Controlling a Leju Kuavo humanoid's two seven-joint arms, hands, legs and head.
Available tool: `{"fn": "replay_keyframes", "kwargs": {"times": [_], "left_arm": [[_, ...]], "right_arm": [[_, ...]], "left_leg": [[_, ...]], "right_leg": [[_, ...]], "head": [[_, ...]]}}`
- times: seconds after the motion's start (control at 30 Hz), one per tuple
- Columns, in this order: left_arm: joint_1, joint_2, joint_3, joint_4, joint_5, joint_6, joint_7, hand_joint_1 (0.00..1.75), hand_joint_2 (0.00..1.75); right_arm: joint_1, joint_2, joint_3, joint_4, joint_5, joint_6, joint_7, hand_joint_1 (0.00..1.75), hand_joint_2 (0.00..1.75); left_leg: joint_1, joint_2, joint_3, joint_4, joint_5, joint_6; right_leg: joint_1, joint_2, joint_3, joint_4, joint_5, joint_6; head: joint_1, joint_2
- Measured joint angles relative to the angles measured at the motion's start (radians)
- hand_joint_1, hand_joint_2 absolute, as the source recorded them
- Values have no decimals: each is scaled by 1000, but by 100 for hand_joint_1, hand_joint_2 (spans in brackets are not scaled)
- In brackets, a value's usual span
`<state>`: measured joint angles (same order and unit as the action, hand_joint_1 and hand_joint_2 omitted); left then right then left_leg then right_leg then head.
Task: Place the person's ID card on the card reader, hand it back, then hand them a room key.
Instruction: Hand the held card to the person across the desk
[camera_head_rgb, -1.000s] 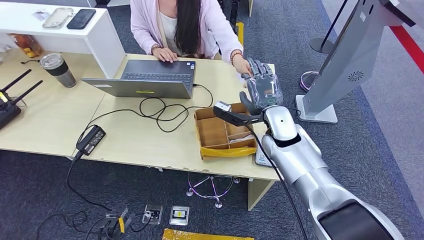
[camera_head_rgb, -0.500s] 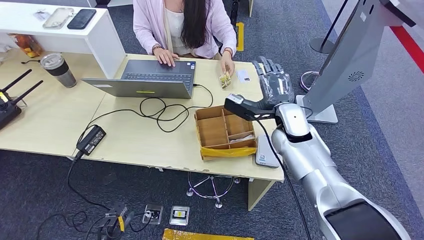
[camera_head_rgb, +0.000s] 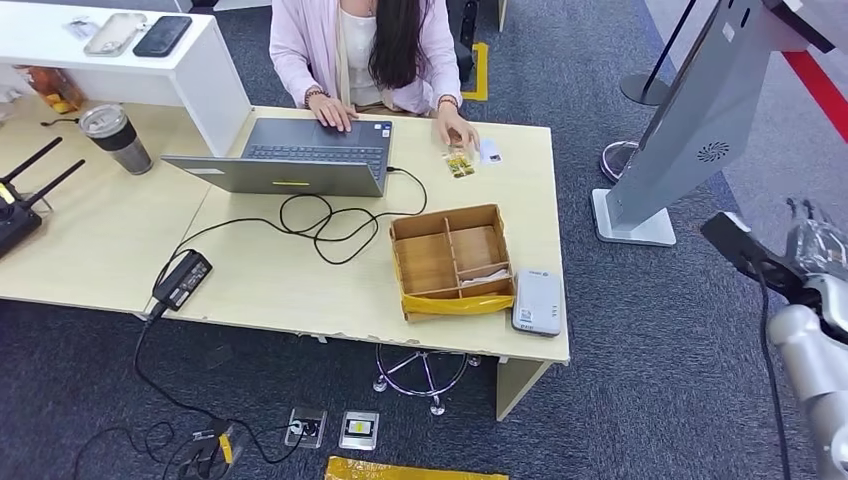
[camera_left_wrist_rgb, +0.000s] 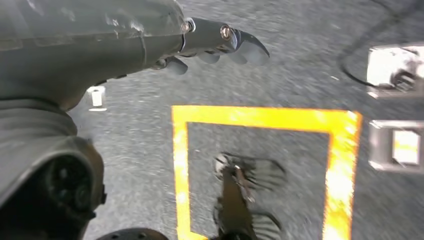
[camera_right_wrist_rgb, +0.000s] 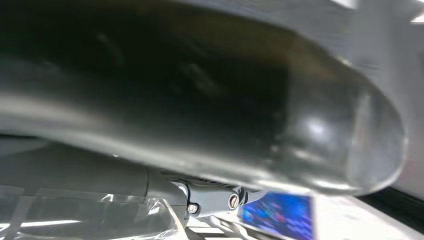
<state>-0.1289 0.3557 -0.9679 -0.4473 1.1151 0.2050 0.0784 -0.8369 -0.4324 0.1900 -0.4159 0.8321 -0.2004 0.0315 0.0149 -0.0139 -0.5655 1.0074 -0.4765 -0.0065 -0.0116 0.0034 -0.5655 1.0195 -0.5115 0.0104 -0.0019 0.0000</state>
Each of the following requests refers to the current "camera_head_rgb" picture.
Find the black laptop charger cable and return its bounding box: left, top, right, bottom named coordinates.
left=152, top=165, right=429, bottom=287

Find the cardboard divider box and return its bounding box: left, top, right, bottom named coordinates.
left=388, top=203, right=517, bottom=324

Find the patterned room key card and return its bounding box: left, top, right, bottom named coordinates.
left=442, top=146, right=477, bottom=180

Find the black power adapter brick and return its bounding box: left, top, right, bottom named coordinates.
left=152, top=248, right=215, bottom=313

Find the clear phone case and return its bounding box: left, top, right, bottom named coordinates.
left=83, top=12, right=148, bottom=58

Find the black smartphone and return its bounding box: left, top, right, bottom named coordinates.
left=132, top=15, right=194, bottom=59

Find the grey card reader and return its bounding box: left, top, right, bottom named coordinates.
left=511, top=267, right=564, bottom=338

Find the chrome stool base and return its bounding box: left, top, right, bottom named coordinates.
left=372, top=343, right=485, bottom=419

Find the orange snack bag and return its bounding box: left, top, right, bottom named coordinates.
left=19, top=66, right=86, bottom=115

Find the black router with antennas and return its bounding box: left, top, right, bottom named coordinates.
left=0, top=135, right=87, bottom=261

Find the steel tumbler with lid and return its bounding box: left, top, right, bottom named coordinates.
left=78, top=103, right=155, bottom=177

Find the chrome round base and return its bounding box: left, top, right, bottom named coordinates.
left=599, top=140, right=641, bottom=185

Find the thin black floor cable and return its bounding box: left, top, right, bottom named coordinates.
left=72, top=422, right=193, bottom=480

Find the grey kiosk stand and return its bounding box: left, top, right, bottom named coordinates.
left=591, top=0, right=848, bottom=248

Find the white card in box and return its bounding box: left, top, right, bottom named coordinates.
left=458, top=268, right=513, bottom=287

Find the person's right hand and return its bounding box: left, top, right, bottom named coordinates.
left=307, top=92, right=360, bottom=134

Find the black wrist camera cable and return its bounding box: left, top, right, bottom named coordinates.
left=751, top=261, right=793, bottom=480

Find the thick black mains cable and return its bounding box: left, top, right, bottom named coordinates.
left=132, top=301, right=307, bottom=466

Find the white desk shelf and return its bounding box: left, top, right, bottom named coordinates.
left=0, top=1, right=253, bottom=158

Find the grey laptop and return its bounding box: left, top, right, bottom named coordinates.
left=160, top=117, right=395, bottom=199

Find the person's left hand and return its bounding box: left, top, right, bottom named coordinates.
left=433, top=102, right=482, bottom=152

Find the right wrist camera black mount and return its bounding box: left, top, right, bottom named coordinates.
left=700, top=210, right=819, bottom=309

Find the small clear packet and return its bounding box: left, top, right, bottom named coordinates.
left=62, top=16, right=101, bottom=41

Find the black stanchion pole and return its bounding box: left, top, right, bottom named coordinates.
left=619, top=0, right=702, bottom=109

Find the person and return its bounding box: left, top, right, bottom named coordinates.
left=268, top=0, right=482, bottom=152

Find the floor socket with plugs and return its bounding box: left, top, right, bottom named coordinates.
left=284, top=405, right=329, bottom=450

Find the left robot hand grey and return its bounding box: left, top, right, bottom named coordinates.
left=177, top=423, right=238, bottom=480

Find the light wood desk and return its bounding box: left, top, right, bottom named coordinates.
left=0, top=97, right=213, bottom=316
left=145, top=105, right=572, bottom=424

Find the right robot hand grey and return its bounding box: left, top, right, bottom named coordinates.
left=784, top=198, right=848, bottom=284

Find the black office chair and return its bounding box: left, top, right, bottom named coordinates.
left=447, top=0, right=480, bottom=84

